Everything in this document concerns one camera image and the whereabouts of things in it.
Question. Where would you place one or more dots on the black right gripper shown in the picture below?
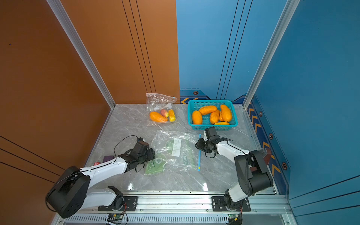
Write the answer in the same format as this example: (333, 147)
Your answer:
(198, 145)

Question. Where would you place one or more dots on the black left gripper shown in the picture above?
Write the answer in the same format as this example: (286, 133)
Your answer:
(151, 154)

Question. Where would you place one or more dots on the red pink mango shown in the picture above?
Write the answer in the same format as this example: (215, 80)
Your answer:
(164, 113)

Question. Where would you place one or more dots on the clear zip-top bag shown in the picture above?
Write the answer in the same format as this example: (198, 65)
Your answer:
(156, 102)

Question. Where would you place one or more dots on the blue zipper clear bag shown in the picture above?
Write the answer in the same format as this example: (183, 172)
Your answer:
(199, 153)

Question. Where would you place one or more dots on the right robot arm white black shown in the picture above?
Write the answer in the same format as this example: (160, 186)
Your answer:
(252, 171)

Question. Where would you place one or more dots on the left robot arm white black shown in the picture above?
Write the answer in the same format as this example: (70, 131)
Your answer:
(73, 191)

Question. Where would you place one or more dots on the green printed zip bag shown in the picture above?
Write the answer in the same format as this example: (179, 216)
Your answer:
(157, 165)

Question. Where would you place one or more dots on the small yellow mango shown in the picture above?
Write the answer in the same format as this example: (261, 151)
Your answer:
(223, 123)

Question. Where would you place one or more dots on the clear labelled zip bag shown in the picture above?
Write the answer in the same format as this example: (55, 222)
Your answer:
(175, 150)

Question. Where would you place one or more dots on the orange mango small wrinkled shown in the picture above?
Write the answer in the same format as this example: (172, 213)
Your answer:
(214, 117)

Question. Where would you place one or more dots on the orange mango top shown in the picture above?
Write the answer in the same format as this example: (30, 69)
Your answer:
(207, 110)

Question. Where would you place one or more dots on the purple small object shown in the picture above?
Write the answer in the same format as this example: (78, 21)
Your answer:
(108, 158)

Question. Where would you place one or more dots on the teal plastic basket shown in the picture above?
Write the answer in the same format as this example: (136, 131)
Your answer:
(197, 104)

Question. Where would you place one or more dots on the brown wedge stand clear plate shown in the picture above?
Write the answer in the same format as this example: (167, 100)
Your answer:
(266, 154)

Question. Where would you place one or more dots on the green circuit board left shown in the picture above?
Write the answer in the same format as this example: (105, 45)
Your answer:
(115, 219)

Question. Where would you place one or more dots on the right circuit board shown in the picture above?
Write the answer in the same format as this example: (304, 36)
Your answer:
(236, 219)

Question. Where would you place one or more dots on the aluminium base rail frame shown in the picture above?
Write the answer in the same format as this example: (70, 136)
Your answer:
(189, 208)

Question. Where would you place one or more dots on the aluminium corner post right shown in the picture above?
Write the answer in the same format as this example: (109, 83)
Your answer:
(276, 37)

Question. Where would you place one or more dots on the aluminium corner post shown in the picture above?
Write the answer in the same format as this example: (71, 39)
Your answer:
(276, 37)
(72, 34)

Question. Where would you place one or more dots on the aluminium corner post left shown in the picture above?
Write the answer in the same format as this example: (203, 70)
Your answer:
(72, 34)

